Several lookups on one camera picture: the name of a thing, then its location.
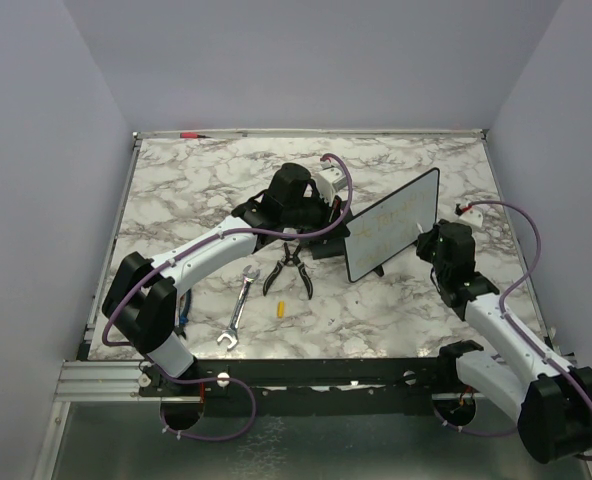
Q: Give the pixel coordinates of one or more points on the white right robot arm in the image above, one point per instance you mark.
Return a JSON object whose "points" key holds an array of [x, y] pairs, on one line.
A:
{"points": [[548, 398]]}

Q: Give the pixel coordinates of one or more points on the black framed whiteboard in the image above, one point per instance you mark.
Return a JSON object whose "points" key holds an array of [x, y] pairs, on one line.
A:
{"points": [[384, 229]]}

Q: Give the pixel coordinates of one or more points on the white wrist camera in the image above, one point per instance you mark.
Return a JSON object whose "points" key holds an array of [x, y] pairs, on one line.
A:
{"points": [[330, 181], [469, 215]]}

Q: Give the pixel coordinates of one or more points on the red marker on rail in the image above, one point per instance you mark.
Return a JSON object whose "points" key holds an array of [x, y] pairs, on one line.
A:
{"points": [[193, 135]]}

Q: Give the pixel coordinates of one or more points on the yellow marker cap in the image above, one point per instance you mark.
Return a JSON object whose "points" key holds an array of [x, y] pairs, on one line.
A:
{"points": [[280, 309]]}

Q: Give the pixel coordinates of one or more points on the silver open-end wrench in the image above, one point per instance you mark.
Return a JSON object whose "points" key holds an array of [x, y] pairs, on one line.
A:
{"points": [[230, 334]]}

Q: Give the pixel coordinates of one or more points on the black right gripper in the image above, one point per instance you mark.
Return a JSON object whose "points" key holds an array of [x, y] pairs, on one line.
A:
{"points": [[425, 240]]}

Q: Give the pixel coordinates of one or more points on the black whiteboard stand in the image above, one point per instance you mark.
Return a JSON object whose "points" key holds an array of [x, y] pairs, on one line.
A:
{"points": [[376, 272]]}

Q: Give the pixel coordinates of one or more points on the blue handled cutters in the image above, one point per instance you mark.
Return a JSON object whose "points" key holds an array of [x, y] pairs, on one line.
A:
{"points": [[183, 315]]}

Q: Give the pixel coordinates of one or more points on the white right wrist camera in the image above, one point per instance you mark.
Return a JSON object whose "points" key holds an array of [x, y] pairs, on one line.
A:
{"points": [[469, 215]]}

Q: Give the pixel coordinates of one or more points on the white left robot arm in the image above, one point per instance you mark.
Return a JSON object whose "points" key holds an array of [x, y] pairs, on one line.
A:
{"points": [[141, 302]]}

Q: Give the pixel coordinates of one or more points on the black front mounting rail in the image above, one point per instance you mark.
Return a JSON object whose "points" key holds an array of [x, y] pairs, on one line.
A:
{"points": [[315, 387]]}

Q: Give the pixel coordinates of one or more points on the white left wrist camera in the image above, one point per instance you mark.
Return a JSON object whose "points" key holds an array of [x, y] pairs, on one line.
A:
{"points": [[330, 181]]}

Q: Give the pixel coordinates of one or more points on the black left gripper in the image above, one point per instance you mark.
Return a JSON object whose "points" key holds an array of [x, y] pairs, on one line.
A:
{"points": [[330, 211]]}

